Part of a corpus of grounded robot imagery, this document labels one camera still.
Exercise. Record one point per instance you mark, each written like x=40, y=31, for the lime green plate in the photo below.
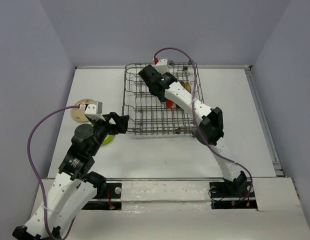
x=108, y=139

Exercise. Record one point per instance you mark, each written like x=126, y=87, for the cream floral plate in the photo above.
x=190, y=89

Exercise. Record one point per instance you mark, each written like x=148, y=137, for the base mount plate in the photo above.
x=222, y=200
x=107, y=199

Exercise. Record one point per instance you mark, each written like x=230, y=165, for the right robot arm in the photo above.
x=208, y=122

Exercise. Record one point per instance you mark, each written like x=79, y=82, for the grey wire dish rack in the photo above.
x=149, y=116

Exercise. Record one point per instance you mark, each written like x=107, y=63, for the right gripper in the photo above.
x=161, y=74

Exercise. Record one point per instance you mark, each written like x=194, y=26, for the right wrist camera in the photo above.
x=161, y=65

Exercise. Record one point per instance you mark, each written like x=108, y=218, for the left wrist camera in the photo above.
x=93, y=111

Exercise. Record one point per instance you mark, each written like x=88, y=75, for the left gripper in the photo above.
x=122, y=122

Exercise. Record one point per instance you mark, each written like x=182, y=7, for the orange plate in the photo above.
x=170, y=104

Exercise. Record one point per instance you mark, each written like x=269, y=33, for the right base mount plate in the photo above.
x=222, y=200

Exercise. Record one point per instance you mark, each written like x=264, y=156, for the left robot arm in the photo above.
x=75, y=184

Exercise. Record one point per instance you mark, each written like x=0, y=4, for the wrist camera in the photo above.
x=161, y=65
x=93, y=111

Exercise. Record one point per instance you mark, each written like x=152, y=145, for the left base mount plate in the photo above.
x=107, y=199

